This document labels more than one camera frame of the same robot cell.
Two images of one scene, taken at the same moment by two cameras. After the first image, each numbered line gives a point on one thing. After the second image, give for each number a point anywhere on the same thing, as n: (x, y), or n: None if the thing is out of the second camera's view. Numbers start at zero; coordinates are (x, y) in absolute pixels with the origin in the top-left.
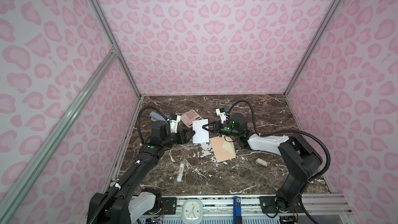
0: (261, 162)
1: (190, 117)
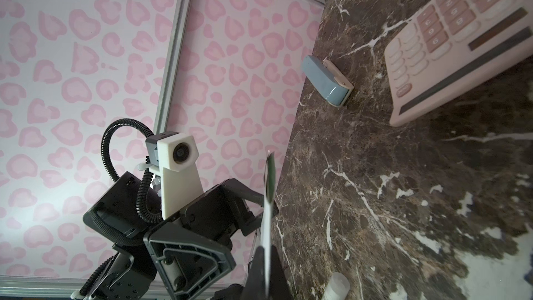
0: None
1: (484, 23)
